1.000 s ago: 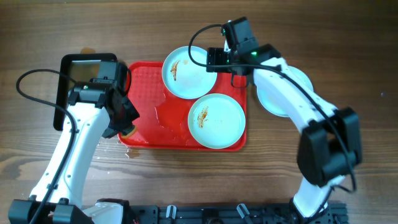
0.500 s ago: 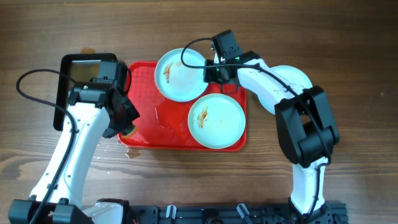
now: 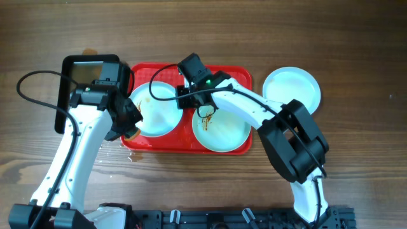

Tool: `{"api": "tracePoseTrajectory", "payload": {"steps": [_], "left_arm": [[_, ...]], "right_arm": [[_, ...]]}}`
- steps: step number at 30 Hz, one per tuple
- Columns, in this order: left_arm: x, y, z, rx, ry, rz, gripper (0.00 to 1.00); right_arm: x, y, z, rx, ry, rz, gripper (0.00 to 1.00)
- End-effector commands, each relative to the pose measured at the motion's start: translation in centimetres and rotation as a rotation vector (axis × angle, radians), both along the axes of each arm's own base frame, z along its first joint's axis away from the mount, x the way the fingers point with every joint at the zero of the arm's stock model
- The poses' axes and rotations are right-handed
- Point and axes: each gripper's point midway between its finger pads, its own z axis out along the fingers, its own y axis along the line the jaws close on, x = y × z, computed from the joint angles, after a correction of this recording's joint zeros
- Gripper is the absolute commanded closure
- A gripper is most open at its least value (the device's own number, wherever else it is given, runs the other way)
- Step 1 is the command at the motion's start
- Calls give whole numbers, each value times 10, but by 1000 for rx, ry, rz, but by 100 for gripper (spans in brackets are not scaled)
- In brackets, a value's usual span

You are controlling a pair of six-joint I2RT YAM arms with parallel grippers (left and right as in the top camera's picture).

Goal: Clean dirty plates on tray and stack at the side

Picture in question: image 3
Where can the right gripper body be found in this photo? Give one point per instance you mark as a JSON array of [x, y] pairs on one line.
[[186, 97]]

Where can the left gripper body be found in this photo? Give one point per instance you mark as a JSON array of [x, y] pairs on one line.
[[126, 117]]

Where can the green and orange sponge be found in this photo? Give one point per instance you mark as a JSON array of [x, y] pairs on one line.
[[131, 134]]

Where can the white plate top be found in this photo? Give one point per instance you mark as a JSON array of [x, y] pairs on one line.
[[159, 117]]

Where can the white plate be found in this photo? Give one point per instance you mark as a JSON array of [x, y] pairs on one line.
[[220, 131], [288, 83], [159, 117]]

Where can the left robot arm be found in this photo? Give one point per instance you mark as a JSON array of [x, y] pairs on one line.
[[98, 111]]

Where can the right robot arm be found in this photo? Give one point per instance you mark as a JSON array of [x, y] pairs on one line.
[[294, 144]]

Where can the red plastic tray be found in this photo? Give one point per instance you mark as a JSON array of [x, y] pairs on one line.
[[182, 138]]

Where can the black metal baking pan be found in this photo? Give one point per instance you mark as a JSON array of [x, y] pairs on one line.
[[83, 69]]

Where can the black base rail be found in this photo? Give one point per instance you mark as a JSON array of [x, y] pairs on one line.
[[247, 218]]

